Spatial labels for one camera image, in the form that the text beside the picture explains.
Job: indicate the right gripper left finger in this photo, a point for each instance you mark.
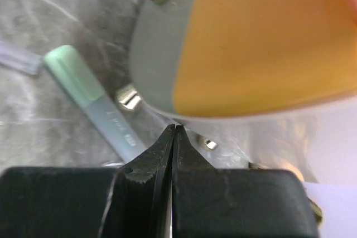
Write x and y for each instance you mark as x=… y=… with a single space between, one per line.
x=128 y=201

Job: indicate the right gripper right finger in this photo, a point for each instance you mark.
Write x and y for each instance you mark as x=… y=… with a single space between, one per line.
x=211 y=202

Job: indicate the green highlighter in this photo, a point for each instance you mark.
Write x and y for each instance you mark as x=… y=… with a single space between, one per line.
x=80 y=83

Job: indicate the yellow drawer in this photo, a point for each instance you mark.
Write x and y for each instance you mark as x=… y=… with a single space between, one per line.
x=244 y=57

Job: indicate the black thin pen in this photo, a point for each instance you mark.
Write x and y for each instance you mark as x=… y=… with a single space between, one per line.
x=20 y=59

